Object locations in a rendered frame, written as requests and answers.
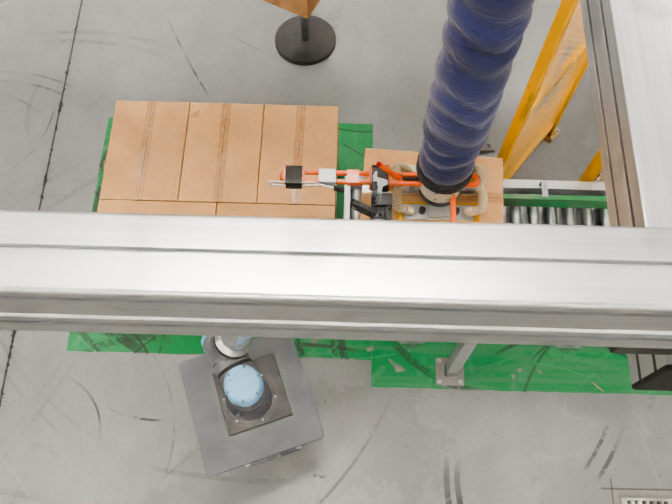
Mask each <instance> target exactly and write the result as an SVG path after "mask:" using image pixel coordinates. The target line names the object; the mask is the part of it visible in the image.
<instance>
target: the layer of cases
mask: <svg viewBox="0 0 672 504"><path fill-rule="evenodd" d="M337 160H338V106H309V105H270V104H265V108H264V104H232V103H194V102H191V104H190V103H189V102H156V101H116V107H115V112H114V118H113V124H112V129H111V135H110V141H109V146H108V152H107V158H106V163H105V169H104V175H103V180H102V186H101V192H100V197H99V199H100V200H99V203H98V209H97V212H106V213H143V214H180V215H217V216H253V217H290V218H327V219H336V192H337V191H334V189H331V188H327V187H319V186H318V187H302V189H286V186H269V180H271V181H281V180H280V177H279V175H280V172H281V171H282V170H284V164H286V165H297V166H303V164H304V165H305V170H319V169H336V170H337Z"/></svg>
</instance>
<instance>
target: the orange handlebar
mask: <svg viewBox="0 0 672 504"><path fill-rule="evenodd" d="M396 173H397V174H398V175H400V176H401V177H418V175H417V172H396ZM304 174H305V175H319V170H305V171H304ZM336 176H347V179H336V183H335V184H345V185H347V186H359V185H370V180H363V179H359V176H370V171H359V169H347V171H345V170H336ZM471 179H475V182H469V183H468V185H467V186H466V187H471V188H474V187H478V186H479V185H480V183H481V179H480V177H479V175H477V174H473V176H472V178H471ZM304 181H312V182H318V178H304ZM391 186H422V183H421V182H420V181H405V180H391ZM450 220H451V222H457V219H456V196H455V194H453V197H451V198H450Z"/></svg>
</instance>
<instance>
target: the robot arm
mask: <svg viewBox="0 0 672 504"><path fill-rule="evenodd" d="M387 184H388V181H387V180H386V179H382V178H379V177H377V171H375V173H374V175H373V191H372V197H371V206H369V205H367V204H364V203H362V202H360V201H358V200H356V199H353V200H352V201H351V203H350V207H351V209H353V210H356V211H358V212H360V213H362V214H364V215H366V216H368V217H370V220H392V193H386V192H382V187H383V186H385V185H387ZM377 186H378V191H377ZM251 339H252V337H238V336H203V337H202V339H201V344H202V347H203V350H204V352H205V353H206V355H207V357H208V359H209V361H210V363H211V365H212V367H213V369H214V371H215V373H216V375H217V377H218V379H219V381H220V383H221V385H222V387H223V389H224V391H225V394H226V401H227V406H228V408H229V410H230V412H231V413H232V414H233V415H234V416H235V417H237V418H238V419H240V420H244V421H254V420H257V419H259V418H261V417H262V416H264V415H265V414H266V413H267V411H268V410H269V408H270V406H271V403H272V392H271V389H270V386H269V385H268V383H267V382H266V381H265V380H264V379H263V378H262V377H261V375H260V373H259V372H258V371H257V369H256V367H255V365H254V363H253V361H252V360H251V358H250V356H249V354H248V351H249V350H250V347H251Z"/></svg>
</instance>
